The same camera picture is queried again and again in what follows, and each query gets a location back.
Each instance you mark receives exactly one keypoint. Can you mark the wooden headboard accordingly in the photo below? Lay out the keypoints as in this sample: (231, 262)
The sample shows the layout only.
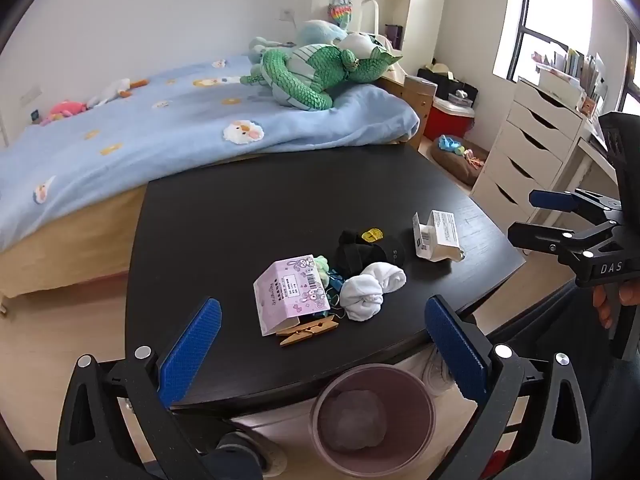
(417, 97)

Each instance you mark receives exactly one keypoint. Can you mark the pink plush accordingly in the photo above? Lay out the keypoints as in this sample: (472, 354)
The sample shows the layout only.
(65, 110)

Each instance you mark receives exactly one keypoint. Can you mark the dark purple box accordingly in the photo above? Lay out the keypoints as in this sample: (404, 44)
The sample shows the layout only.
(394, 35)

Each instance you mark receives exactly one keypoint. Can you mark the white carton box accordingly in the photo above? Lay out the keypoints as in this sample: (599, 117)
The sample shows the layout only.
(422, 240)

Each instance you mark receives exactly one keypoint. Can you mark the white drawer cabinet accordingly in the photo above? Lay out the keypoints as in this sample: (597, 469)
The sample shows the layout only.
(520, 160)

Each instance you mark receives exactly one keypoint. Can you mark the brown pet bed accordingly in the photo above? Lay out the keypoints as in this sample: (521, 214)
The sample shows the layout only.
(460, 170)

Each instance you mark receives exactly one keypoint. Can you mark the white sock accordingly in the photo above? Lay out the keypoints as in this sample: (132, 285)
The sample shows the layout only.
(387, 276)
(360, 297)

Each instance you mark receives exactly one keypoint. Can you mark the light blue plush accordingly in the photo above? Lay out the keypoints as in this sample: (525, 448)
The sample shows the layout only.
(315, 30)

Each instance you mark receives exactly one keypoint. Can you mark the white storage box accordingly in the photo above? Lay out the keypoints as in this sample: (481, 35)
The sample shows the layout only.
(560, 82)

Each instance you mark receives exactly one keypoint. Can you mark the purple printed box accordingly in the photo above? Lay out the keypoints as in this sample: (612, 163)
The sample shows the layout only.
(290, 290)

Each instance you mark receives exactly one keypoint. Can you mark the white labelled box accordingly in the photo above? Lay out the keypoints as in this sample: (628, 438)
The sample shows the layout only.
(445, 230)

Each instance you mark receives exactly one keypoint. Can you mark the blue pet toy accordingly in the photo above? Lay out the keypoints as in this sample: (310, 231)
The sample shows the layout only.
(449, 144)

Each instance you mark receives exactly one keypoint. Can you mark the pink ribbed waste bin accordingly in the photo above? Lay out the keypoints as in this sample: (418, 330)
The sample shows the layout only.
(425, 410)

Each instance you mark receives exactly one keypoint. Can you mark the dark framed window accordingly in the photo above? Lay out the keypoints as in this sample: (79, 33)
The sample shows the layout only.
(560, 0)

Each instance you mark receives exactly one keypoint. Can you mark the person's right hand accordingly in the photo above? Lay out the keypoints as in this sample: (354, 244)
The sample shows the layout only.
(601, 307)

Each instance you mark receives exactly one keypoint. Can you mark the crumpled grey paper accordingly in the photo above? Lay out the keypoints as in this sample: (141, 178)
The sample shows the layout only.
(357, 420)

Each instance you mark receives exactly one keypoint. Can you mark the beige bed base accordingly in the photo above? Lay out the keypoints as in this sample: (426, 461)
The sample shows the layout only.
(65, 255)

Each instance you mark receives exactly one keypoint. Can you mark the white shelf unit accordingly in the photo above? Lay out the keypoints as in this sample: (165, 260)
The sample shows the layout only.
(425, 10)

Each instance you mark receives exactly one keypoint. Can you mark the person's left leg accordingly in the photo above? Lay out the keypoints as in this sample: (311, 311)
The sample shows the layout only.
(237, 455)

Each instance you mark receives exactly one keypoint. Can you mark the orange pet toy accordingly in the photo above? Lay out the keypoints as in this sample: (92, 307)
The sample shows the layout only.
(474, 156)

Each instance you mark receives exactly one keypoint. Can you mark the rainbow hanging toy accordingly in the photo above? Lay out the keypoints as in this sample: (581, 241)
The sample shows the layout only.
(340, 14)

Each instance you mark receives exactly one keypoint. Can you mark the light blue printed blanket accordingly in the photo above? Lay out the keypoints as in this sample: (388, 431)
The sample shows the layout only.
(150, 125)

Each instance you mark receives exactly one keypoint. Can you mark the green dragon plush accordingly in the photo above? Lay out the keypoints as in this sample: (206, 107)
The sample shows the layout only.
(300, 75)

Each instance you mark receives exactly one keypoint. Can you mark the black printed sock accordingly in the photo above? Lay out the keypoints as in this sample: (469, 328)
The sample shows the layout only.
(394, 254)

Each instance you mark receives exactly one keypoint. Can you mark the red cooler box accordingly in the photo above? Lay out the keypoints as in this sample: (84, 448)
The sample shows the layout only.
(447, 122)

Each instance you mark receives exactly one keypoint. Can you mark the straw hat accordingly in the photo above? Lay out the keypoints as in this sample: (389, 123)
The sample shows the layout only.
(437, 70)

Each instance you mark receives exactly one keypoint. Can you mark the person's right leg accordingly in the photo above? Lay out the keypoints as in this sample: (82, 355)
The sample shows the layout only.
(540, 310)

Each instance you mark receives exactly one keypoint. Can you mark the black bag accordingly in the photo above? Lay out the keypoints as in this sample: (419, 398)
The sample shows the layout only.
(450, 85)

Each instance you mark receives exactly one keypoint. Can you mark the yellow ribbon roll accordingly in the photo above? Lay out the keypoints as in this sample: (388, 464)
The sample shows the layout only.
(373, 235)

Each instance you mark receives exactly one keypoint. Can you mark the green white chenille twist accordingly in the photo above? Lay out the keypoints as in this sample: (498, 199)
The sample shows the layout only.
(321, 263)

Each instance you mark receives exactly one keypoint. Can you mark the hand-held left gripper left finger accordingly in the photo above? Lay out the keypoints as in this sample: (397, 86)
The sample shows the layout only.
(192, 345)

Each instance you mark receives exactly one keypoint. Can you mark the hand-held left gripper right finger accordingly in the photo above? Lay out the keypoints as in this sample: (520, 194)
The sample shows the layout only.
(455, 345)

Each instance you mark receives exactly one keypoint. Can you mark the person's leg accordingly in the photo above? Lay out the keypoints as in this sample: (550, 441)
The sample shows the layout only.
(540, 310)
(237, 455)

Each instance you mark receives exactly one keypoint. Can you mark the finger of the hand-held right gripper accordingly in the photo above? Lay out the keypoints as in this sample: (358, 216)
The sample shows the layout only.
(552, 200)
(535, 237)

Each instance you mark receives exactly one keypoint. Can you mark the white wall socket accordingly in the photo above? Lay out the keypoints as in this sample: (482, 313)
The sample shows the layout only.
(287, 15)

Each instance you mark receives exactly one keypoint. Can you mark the white desk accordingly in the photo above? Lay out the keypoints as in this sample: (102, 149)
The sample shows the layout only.
(595, 160)

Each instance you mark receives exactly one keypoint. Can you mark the row of books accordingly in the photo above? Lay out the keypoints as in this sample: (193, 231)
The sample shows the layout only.
(580, 65)

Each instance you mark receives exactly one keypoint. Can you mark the white duck plush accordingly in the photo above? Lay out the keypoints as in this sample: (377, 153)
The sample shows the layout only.
(112, 91)

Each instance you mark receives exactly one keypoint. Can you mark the small picture frame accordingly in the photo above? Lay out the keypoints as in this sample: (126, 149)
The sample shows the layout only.
(590, 105)

